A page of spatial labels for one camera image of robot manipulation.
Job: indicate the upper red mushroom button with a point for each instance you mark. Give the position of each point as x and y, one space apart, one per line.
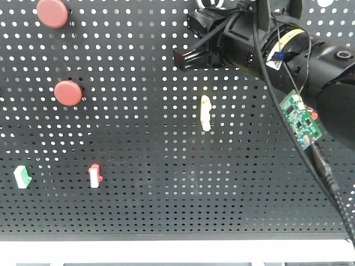
52 13

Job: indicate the white green rocker switch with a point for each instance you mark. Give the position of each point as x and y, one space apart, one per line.
22 177

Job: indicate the red mushroom button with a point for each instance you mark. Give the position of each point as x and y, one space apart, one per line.
52 13
68 93

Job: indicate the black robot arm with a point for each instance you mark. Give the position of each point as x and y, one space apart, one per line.
322 71

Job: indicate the black rotary selector switch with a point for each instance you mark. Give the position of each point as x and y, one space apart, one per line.
209 3

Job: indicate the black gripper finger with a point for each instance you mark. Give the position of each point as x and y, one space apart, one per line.
202 21
199 58

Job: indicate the white standing desk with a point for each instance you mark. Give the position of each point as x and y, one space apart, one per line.
256 252

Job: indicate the white red rocker switch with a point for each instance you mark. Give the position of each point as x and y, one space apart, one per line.
95 176

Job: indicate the red toggle switch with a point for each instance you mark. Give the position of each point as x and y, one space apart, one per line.
312 112

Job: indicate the black perforated pegboard panel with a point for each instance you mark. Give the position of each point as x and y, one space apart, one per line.
164 177

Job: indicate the green circuit board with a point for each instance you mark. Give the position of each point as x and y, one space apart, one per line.
301 121

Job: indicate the lower red mushroom button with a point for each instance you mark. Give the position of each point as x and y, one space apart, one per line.
68 93

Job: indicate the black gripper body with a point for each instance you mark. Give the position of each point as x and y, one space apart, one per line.
247 31

